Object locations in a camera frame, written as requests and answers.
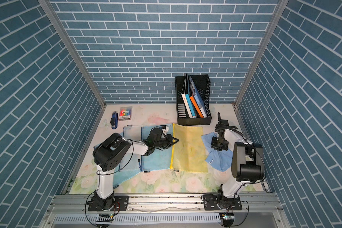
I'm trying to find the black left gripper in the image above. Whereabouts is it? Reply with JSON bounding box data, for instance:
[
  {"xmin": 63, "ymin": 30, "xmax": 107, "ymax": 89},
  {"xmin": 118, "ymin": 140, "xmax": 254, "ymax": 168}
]
[{"xmin": 153, "ymin": 134, "xmax": 179, "ymax": 150}]

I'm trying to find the blue microfiber cloth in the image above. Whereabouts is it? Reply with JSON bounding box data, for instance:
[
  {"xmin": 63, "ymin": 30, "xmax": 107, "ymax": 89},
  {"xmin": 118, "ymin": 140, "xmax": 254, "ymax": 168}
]
[{"xmin": 201, "ymin": 133, "xmax": 233, "ymax": 172}]

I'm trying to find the yellow mesh document bag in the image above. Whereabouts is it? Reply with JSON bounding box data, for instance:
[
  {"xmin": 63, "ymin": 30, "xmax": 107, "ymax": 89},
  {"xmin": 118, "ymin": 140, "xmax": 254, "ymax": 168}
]
[{"xmin": 170, "ymin": 123, "xmax": 208, "ymax": 173}]

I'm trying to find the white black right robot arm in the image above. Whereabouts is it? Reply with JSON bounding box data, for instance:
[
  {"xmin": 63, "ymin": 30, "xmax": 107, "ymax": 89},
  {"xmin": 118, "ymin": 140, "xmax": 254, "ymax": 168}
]
[{"xmin": 211, "ymin": 126, "xmax": 266, "ymax": 202}]

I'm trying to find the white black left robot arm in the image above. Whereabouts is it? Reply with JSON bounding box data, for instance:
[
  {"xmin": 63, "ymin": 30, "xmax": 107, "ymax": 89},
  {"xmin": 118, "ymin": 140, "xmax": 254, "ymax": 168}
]
[{"xmin": 93, "ymin": 125, "xmax": 179, "ymax": 200}]

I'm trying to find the light blue mesh document bag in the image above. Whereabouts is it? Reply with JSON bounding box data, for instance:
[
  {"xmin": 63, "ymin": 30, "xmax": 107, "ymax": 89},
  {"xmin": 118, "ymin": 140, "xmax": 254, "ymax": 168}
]
[{"xmin": 141, "ymin": 124, "xmax": 173, "ymax": 173}]

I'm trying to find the clear mesh document bag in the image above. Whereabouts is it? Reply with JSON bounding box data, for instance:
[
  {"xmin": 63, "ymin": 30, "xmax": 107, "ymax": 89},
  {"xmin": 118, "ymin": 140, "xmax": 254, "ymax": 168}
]
[{"xmin": 123, "ymin": 125, "xmax": 142, "ymax": 142}]

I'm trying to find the blue document bag far left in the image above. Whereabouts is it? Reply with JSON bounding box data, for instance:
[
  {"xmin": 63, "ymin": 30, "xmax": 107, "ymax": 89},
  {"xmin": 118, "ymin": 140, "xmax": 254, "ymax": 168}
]
[{"xmin": 93, "ymin": 142, "xmax": 142, "ymax": 189}]

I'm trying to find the teal book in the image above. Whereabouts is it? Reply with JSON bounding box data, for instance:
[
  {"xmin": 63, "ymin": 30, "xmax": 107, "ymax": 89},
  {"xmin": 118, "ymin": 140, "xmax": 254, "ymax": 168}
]
[{"xmin": 185, "ymin": 94, "xmax": 197, "ymax": 118}]

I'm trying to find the blue folder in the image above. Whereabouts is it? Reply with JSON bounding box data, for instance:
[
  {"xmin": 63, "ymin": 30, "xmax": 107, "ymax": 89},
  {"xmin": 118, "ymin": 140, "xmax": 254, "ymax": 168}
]
[{"xmin": 189, "ymin": 76, "xmax": 208, "ymax": 118}]

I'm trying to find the colourful marker pack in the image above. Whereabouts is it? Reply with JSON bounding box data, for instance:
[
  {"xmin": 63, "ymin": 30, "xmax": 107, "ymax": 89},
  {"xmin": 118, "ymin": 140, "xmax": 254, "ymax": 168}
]
[{"xmin": 118, "ymin": 106, "xmax": 132, "ymax": 121}]

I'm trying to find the orange book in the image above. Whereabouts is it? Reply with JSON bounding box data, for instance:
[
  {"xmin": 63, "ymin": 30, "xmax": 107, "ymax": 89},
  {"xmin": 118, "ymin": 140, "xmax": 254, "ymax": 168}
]
[{"xmin": 190, "ymin": 96, "xmax": 204, "ymax": 118}]

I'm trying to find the blue stapler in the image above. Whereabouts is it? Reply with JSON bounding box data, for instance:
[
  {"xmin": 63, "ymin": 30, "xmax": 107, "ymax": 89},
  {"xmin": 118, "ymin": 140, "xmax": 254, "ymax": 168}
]
[{"xmin": 110, "ymin": 111, "xmax": 118, "ymax": 130}]

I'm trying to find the black mesh file holder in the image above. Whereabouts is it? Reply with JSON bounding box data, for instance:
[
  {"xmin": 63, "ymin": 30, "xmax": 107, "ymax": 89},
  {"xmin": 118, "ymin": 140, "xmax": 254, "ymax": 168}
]
[{"xmin": 175, "ymin": 75, "xmax": 211, "ymax": 126}]

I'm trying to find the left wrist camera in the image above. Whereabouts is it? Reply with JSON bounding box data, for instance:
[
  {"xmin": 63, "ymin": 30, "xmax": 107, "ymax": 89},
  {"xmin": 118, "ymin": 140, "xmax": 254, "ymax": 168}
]
[{"xmin": 154, "ymin": 124, "xmax": 171, "ymax": 135}]

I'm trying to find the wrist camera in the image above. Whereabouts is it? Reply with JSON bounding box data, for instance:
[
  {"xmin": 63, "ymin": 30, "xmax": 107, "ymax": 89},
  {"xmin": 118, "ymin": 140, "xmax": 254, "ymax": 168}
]
[
  {"xmin": 154, "ymin": 124, "xmax": 171, "ymax": 135},
  {"xmin": 215, "ymin": 112, "xmax": 238, "ymax": 132}
]

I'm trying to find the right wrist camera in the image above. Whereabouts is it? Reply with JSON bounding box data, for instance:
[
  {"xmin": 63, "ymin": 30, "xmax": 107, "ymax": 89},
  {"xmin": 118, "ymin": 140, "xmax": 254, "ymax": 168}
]
[{"xmin": 215, "ymin": 112, "xmax": 238, "ymax": 132}]

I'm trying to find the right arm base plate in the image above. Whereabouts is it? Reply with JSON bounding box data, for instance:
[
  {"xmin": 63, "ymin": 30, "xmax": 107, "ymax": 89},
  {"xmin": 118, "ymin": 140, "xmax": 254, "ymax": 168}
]
[{"xmin": 201, "ymin": 194, "xmax": 242, "ymax": 211}]

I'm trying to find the aluminium front rail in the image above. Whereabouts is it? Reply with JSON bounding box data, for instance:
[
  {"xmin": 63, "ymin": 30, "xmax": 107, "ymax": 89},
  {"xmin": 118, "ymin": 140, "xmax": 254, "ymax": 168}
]
[{"xmin": 44, "ymin": 192, "xmax": 283, "ymax": 224}]

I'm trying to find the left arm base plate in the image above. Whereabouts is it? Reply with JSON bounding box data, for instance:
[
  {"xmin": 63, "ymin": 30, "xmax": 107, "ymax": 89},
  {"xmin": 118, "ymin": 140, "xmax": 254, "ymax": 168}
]
[{"xmin": 86, "ymin": 193, "xmax": 129, "ymax": 212}]

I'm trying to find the aluminium corner post right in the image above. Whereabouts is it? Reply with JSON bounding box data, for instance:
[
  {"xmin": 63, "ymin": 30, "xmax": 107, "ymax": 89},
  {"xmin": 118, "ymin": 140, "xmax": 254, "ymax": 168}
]
[{"xmin": 234, "ymin": 0, "xmax": 288, "ymax": 108}]

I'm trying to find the aluminium corner post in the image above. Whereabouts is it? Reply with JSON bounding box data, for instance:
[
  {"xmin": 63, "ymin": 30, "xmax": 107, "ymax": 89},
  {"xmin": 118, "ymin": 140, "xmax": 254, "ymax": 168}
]
[
  {"xmin": 234, "ymin": 0, "xmax": 288, "ymax": 108},
  {"xmin": 38, "ymin": 0, "xmax": 106, "ymax": 108}
]

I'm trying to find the aluminium corner post left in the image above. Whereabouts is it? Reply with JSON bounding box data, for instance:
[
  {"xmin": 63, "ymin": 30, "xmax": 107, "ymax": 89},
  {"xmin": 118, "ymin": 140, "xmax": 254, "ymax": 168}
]
[{"xmin": 38, "ymin": 0, "xmax": 106, "ymax": 108}]

